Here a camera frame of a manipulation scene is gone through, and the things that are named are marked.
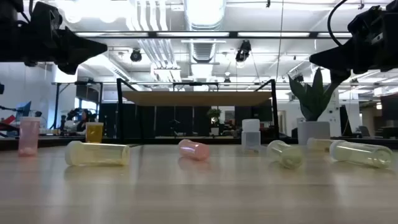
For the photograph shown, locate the wooden shelf black metal frame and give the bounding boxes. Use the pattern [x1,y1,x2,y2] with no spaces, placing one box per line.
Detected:
[116,77,282,149]

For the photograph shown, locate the black background table frame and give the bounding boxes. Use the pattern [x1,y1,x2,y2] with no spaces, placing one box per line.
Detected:
[51,80,104,130]

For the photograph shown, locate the clear vial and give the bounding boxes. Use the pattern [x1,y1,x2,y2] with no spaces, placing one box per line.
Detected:
[328,139,394,169]

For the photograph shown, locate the clear pill bottle white cap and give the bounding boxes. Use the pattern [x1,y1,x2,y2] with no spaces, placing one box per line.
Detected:
[241,118,261,151]

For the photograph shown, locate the silver ceiling air duct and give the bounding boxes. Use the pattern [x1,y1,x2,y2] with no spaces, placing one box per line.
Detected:
[183,0,228,65]

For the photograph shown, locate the snake plant in white pot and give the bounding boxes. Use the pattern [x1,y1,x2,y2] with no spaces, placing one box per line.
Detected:
[287,67,340,146]

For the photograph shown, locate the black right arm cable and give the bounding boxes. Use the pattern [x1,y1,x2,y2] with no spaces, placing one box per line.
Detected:
[326,0,349,47]

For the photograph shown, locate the black room divider panels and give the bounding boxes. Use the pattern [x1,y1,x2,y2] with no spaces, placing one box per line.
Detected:
[98,102,212,138]

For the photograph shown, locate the black ceiling spotlight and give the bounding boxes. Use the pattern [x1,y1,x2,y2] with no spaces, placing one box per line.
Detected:
[235,39,252,63]
[129,48,143,63]

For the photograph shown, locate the yellow translucent pill bottle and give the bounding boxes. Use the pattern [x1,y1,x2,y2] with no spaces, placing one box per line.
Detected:
[266,139,304,170]
[64,140,131,167]
[306,137,338,153]

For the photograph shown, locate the person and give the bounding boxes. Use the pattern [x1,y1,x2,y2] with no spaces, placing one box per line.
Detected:
[76,108,94,133]

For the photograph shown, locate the pink translucent pill bottle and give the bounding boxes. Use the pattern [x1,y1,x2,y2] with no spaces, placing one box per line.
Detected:
[17,116,41,157]
[178,138,211,162]

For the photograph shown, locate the dark computer monitor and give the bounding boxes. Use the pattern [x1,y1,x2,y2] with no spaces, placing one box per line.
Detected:
[381,93,398,122]

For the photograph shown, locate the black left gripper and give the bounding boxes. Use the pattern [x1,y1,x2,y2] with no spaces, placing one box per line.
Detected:
[18,1,108,75]

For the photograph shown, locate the grey office chair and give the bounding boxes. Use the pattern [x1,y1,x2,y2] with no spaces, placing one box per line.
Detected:
[358,125,372,138]

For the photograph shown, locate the amber pill bottle white cap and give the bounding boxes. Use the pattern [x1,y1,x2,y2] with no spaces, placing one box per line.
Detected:
[85,121,104,144]

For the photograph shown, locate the blue lit computer monitor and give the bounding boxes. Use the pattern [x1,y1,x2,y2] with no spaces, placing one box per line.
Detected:
[16,101,32,122]

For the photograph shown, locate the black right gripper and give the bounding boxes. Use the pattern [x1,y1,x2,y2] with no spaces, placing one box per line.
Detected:
[309,6,388,85]

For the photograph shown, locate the small background potted plant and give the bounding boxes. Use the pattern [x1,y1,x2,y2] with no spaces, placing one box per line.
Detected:
[206,107,223,137]

